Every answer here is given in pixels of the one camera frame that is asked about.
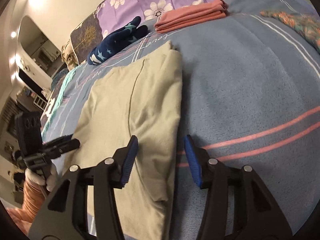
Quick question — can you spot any beige cotton garment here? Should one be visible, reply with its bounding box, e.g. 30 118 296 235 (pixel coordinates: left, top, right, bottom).
63 42 182 239

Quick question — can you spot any pink sleeve forearm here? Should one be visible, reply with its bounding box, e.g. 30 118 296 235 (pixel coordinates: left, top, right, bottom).
22 180 45 223

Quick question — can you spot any white-gloved left hand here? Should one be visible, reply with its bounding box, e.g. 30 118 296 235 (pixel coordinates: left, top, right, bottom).
25 164 58 192

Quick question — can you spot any teal patterned sheet edge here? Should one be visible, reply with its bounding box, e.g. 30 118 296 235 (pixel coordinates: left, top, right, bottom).
41 66 80 139

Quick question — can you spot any blue plaid fleece blanket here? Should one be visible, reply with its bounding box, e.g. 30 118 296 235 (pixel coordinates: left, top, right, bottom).
43 0 319 239

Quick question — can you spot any dark tree-print pillow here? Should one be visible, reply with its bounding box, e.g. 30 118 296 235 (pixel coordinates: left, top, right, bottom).
70 12 103 63

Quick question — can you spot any navy star-print folded garment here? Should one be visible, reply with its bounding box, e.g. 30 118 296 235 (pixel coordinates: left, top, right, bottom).
86 16 148 66

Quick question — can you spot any floral patterned small cloth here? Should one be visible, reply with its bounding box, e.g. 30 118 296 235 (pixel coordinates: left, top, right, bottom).
260 10 320 53

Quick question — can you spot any pink folded garment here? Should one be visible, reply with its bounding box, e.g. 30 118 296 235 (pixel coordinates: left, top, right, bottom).
154 0 229 34

